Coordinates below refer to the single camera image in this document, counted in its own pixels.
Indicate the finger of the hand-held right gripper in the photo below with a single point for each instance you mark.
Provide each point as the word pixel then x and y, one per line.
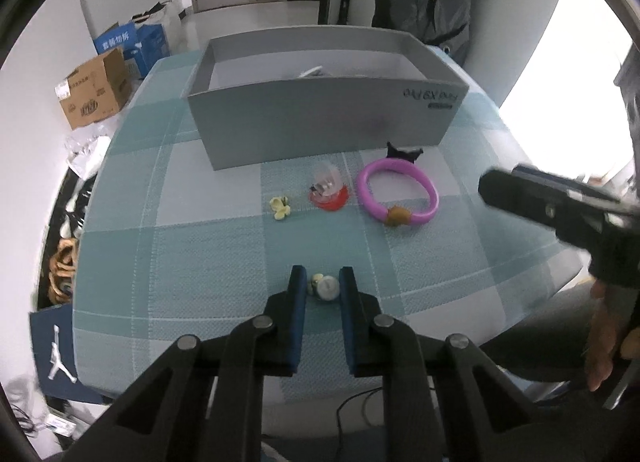
pixel 560 179
pixel 525 199

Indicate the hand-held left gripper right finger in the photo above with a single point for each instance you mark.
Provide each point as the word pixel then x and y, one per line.
pixel 350 322

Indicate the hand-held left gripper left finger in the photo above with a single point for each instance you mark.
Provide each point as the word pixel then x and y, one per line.
pixel 297 322

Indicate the small pearl earring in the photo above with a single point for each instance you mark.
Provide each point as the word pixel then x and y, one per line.
pixel 327 288

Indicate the grey cardboard box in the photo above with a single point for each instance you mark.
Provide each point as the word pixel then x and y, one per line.
pixel 325 127

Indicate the white hair clip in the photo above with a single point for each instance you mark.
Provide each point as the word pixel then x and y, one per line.
pixel 312 73

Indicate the person's right hand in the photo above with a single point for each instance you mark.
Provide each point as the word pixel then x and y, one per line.
pixel 602 342

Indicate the yellow flower hair clip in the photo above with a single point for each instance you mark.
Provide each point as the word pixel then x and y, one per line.
pixel 279 208

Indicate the person's dark trousers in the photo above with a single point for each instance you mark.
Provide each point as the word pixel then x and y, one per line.
pixel 540 352

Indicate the black bow hair clip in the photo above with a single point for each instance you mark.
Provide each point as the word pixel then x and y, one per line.
pixel 400 151

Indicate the brown sandals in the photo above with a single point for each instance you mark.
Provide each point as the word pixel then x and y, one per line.
pixel 62 267

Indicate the navy bag with white logo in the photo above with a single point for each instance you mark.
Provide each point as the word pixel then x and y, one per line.
pixel 55 357

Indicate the black and white shoes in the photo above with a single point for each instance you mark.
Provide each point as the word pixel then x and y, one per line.
pixel 75 214

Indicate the clear plastic bags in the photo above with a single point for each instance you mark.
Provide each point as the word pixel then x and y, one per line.
pixel 85 155

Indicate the brown cardboard box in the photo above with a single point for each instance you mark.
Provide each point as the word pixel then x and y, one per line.
pixel 92 92

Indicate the large blue box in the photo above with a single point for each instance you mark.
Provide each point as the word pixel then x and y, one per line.
pixel 150 50

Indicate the white sack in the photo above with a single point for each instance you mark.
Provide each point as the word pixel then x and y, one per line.
pixel 162 17

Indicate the blue box with white lettering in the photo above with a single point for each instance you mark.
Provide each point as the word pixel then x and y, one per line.
pixel 115 40

